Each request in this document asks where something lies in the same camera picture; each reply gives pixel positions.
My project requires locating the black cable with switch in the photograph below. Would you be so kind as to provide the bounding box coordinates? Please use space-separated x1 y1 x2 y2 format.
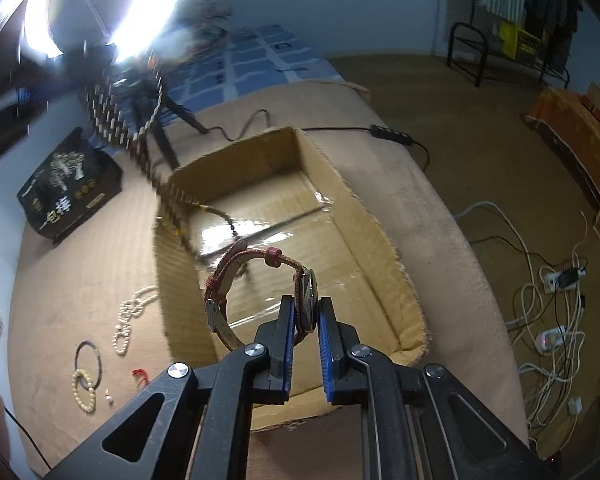
200 108 431 171

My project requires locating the long beaded necklace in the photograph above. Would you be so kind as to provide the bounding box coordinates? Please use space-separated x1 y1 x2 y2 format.
82 50 253 273

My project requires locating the black bangle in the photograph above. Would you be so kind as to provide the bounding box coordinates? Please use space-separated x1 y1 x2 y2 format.
74 340 104 391

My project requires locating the yellow crate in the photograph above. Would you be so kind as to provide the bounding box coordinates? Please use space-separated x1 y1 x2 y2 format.
498 21 542 66

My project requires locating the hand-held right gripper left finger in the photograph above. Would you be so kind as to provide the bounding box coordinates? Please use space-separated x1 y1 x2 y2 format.
44 295 297 480

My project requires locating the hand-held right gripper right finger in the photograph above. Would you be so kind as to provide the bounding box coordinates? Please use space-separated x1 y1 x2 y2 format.
316 297 556 480

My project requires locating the black printed gift box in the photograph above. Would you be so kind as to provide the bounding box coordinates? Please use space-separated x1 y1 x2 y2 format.
17 127 124 247

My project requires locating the black tripod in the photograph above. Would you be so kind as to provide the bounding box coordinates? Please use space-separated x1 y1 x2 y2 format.
111 57 211 171

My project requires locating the small pearl bracelet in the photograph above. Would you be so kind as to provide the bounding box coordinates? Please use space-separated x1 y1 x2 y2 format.
71 369 98 414

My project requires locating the ring light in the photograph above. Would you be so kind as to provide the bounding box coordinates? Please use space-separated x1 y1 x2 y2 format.
22 0 191 61

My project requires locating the brown patterned cloth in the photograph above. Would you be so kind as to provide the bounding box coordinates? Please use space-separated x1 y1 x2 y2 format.
177 0 237 46

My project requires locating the blue checkered blanket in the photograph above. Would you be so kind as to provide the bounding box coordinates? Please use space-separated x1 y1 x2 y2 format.
160 24 346 113

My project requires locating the tangle of white cables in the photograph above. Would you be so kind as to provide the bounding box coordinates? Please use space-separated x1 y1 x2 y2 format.
452 201 600 433

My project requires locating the black metal rack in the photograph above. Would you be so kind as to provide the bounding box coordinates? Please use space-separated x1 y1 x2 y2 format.
447 21 571 90

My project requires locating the red strap wristwatch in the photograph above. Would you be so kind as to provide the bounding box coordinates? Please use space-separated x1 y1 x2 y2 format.
203 238 319 352

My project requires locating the white power strip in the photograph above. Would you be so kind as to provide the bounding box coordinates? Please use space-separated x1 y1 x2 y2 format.
540 266 587 293
534 326 567 353

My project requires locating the cardboard box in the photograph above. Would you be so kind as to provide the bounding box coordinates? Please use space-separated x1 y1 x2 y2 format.
152 126 427 432

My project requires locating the white pearl necklace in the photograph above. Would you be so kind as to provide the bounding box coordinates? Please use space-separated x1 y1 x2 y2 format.
111 285 160 357

